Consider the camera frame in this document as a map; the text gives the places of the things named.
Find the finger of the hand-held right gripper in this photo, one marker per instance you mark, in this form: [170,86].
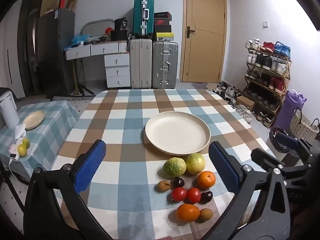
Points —
[265,157]
[287,140]

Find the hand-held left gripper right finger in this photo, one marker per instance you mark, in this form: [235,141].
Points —
[223,167]

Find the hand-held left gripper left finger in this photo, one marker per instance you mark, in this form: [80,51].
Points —
[91,165]

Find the orange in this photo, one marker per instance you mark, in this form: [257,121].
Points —
[188,212]
[206,179]

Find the yellow-green citrus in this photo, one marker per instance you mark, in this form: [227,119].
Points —
[196,163]

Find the bumpy green citrus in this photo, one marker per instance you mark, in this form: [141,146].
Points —
[174,168]

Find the brown kiwi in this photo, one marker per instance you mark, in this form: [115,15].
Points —
[206,214]

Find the large cream plate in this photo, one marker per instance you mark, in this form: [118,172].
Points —
[177,132]

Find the wrinkled brown fruit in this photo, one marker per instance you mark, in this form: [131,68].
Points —
[164,186]

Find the woven basket bag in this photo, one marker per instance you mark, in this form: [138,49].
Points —
[303,127]

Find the purple bag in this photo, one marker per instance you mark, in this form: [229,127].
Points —
[287,110]

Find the dark purple plum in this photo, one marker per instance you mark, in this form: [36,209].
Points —
[207,197]
[178,182]

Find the red tomato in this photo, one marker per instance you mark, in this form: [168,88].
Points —
[194,195]
[179,194]

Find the white sandals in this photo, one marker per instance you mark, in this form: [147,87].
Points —
[243,113]

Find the blue brown checked tablecloth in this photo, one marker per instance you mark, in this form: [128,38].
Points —
[125,120]

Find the cardboard box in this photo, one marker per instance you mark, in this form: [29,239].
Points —
[245,103]

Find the teal checked side-table cloth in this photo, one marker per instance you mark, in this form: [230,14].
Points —
[55,120]

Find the shoe rack with shoes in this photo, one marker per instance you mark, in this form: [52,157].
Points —
[267,80]

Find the striped floor rug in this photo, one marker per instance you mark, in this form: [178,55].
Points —
[72,98]

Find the small cream plate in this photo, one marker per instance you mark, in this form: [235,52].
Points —
[34,119]

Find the pile of shoes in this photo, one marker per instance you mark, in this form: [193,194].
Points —
[227,91]

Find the black tripod stand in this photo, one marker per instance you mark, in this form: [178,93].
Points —
[83,87]

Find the white small device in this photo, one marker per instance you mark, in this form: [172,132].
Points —
[14,152]

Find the grey door mat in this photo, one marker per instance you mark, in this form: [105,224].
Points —
[201,85]

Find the white kettle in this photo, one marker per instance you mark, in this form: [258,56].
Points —
[8,110]

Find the white desk with drawers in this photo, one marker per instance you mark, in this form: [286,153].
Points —
[116,65]

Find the white suitcase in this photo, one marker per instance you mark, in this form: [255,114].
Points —
[140,63]

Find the grey refrigerator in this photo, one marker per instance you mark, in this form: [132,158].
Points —
[56,52]

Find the silver suitcase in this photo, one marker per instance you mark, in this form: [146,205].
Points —
[165,65]

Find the blue plastic bag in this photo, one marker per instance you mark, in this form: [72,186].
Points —
[80,40]

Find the dark wardrobe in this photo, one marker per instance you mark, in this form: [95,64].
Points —
[30,42]

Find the wooden door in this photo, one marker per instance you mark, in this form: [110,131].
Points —
[205,30]

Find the black bag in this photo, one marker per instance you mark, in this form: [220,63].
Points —
[120,28]

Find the yellow shoe box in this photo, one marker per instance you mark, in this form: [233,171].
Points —
[163,36]

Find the plain black shoe box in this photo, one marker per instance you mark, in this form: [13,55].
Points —
[163,28]

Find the red black shoe box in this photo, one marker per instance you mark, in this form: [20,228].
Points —
[162,22]

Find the teal suitcase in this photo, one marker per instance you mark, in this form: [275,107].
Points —
[140,15]

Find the brown paper bag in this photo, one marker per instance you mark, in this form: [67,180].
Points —
[73,2]

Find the red paper bag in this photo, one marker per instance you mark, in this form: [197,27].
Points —
[63,1]

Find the grey curved frame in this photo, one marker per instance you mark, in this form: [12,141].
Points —
[96,22]

